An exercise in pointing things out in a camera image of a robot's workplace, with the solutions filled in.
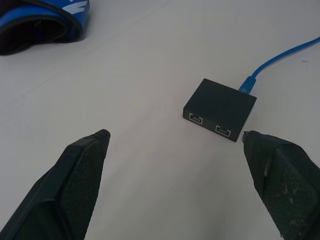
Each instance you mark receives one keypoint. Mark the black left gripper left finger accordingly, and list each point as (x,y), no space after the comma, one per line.
(62,190)

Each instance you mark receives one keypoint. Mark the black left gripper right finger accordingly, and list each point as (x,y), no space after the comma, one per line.
(287,185)

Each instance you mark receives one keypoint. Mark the black ethernet splitter box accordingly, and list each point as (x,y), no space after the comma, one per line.
(220,105)

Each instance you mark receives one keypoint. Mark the blue and black shoe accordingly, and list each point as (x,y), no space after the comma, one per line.
(37,22)

